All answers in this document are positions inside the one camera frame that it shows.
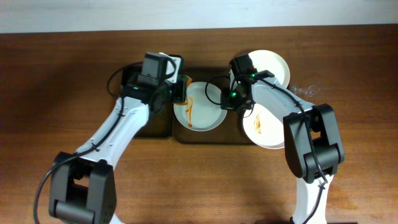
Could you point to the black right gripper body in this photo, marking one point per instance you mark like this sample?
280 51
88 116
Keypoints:
229 104

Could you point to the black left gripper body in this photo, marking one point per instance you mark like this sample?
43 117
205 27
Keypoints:
180 94

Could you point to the orange green sponge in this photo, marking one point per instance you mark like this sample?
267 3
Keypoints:
180 90

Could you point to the pink plate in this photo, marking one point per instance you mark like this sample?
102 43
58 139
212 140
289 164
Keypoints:
263 128

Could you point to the pale green plate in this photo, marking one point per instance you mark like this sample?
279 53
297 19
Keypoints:
199 114

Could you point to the cream white plate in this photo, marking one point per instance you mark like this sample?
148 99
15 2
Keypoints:
271 61

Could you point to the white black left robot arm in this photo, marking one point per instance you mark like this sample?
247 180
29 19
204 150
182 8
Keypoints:
82 188

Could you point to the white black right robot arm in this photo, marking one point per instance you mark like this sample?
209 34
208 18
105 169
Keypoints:
313 146

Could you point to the small black water tray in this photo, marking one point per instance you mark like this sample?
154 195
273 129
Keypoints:
158 125

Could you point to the large brown serving tray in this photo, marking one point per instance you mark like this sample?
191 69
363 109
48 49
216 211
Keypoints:
230 131

